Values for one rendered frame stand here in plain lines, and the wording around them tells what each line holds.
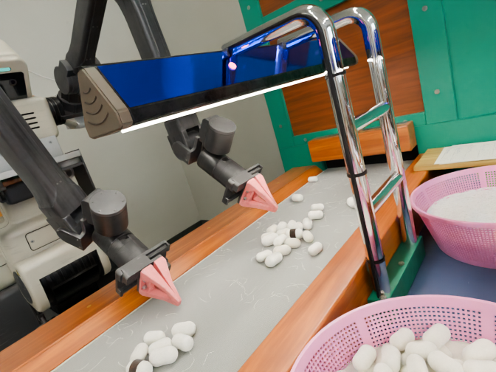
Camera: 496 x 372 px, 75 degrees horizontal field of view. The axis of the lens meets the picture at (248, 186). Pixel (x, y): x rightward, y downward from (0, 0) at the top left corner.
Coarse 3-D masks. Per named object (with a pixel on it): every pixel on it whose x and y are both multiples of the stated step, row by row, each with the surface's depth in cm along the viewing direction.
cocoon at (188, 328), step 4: (176, 324) 47; (180, 324) 47; (184, 324) 46; (188, 324) 46; (192, 324) 46; (172, 328) 47; (176, 328) 46; (180, 328) 46; (184, 328) 46; (188, 328) 46; (192, 328) 46; (172, 332) 47; (176, 332) 46; (180, 332) 46; (184, 332) 46; (188, 332) 46; (192, 332) 46
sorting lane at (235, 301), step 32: (320, 192) 91; (256, 224) 81; (320, 224) 70; (352, 224) 66; (224, 256) 69; (288, 256) 61; (320, 256) 57; (192, 288) 60; (224, 288) 57; (256, 288) 54; (288, 288) 51; (128, 320) 56; (160, 320) 53; (192, 320) 50; (224, 320) 48; (256, 320) 46; (96, 352) 50; (128, 352) 47; (192, 352) 43; (224, 352) 42
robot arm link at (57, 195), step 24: (0, 96) 49; (0, 120) 49; (24, 120) 52; (0, 144) 51; (24, 144) 51; (24, 168) 52; (48, 168) 54; (48, 192) 54; (72, 192) 57; (48, 216) 57; (72, 216) 58
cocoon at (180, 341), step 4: (176, 336) 44; (180, 336) 44; (184, 336) 44; (188, 336) 44; (172, 340) 44; (176, 340) 44; (180, 340) 44; (184, 340) 43; (188, 340) 43; (192, 340) 44; (172, 344) 44; (176, 344) 44; (180, 344) 43; (184, 344) 43; (188, 344) 43; (192, 344) 44; (180, 348) 43; (184, 348) 43; (188, 348) 43
